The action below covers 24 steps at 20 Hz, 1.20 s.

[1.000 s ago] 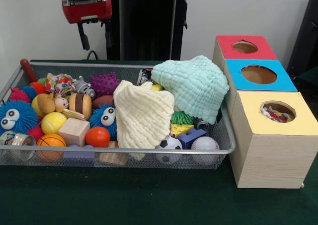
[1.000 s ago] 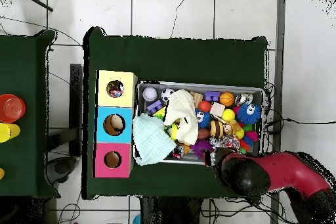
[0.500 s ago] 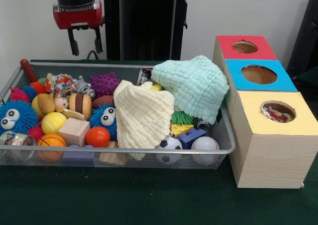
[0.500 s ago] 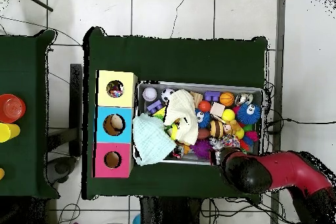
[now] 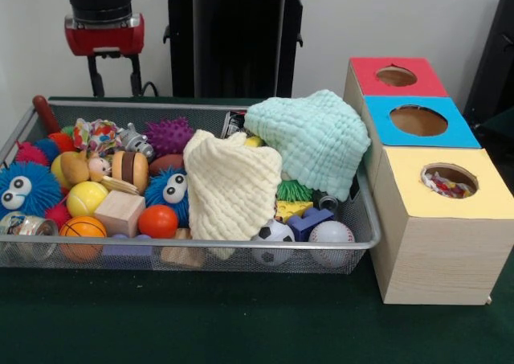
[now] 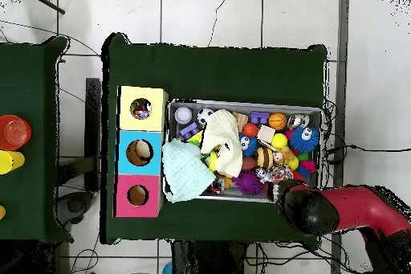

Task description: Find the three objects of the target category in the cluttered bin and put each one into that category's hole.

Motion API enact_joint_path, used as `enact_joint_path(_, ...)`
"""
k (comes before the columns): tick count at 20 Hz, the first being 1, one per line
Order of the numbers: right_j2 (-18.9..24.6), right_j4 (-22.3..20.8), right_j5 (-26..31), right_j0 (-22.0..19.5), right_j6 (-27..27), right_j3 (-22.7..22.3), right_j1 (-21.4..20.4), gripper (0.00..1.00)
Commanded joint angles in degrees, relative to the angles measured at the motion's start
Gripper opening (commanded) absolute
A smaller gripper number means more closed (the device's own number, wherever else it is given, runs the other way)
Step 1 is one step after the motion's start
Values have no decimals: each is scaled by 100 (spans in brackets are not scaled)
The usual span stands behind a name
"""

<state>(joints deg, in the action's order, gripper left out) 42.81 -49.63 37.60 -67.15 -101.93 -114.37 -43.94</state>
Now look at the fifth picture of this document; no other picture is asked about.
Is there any yellow tennis ball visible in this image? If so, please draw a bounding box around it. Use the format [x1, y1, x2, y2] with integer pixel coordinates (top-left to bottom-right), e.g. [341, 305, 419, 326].
[66, 181, 109, 219]

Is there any dark green table cloth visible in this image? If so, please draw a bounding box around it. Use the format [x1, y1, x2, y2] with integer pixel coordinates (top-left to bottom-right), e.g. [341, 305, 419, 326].
[0, 94, 514, 364]

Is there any shallow clear mesh bin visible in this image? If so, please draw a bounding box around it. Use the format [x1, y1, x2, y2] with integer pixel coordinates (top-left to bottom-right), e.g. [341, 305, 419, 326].
[0, 98, 382, 275]

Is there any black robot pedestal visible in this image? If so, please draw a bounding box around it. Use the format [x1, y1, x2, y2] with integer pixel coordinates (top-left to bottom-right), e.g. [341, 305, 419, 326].
[154, 0, 324, 99]

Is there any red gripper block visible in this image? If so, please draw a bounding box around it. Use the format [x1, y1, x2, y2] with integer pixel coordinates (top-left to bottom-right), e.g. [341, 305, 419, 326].
[63, 13, 145, 98]

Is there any toy hamburger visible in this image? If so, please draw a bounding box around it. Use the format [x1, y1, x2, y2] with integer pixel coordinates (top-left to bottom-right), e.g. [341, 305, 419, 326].
[111, 150, 149, 194]

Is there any multicolour patterned cloth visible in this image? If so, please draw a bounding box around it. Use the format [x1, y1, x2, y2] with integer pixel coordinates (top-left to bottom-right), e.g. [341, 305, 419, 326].
[71, 117, 124, 157]

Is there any white baseball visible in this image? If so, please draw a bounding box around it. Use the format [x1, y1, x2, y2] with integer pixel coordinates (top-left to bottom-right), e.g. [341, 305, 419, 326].
[308, 219, 357, 268]

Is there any neighbouring green covered table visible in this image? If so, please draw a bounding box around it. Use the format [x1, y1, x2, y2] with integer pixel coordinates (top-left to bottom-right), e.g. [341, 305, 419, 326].
[471, 106, 514, 164]

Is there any small orange basketball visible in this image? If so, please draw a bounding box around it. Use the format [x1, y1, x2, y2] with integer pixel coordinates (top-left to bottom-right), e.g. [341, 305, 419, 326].
[59, 215, 108, 263]

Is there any cream waffle cloth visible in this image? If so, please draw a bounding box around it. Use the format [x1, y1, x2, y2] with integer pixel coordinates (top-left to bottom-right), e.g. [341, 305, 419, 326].
[182, 129, 284, 241]

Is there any mint waffle cloth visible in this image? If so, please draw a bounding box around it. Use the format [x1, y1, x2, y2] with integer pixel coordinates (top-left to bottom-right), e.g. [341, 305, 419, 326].
[244, 89, 373, 202]

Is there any orange red smooth ball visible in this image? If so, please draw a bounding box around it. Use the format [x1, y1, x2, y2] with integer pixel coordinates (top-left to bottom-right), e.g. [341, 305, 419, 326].
[138, 204, 179, 239]

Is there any blue spiky ball with eyes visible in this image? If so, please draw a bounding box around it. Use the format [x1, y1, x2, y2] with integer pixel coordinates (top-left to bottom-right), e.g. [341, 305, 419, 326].
[0, 161, 63, 220]

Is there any pale wooden cube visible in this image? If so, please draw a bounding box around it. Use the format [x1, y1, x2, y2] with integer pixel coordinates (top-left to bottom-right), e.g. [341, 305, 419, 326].
[94, 190, 146, 239]

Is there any small blue spiky eyed ball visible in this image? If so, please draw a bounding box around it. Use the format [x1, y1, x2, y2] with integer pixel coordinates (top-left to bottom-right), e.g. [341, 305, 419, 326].
[144, 167, 190, 227]

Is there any wooden box with three holes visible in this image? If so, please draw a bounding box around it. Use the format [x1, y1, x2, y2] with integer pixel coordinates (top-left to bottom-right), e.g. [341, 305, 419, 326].
[341, 56, 514, 305]

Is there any colourful polka dot cloth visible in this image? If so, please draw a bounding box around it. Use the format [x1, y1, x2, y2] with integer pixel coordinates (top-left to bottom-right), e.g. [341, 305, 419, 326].
[421, 170, 477, 198]

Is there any black upright stand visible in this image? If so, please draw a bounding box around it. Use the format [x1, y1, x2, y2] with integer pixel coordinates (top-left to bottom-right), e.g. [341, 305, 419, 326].
[461, 0, 514, 120]

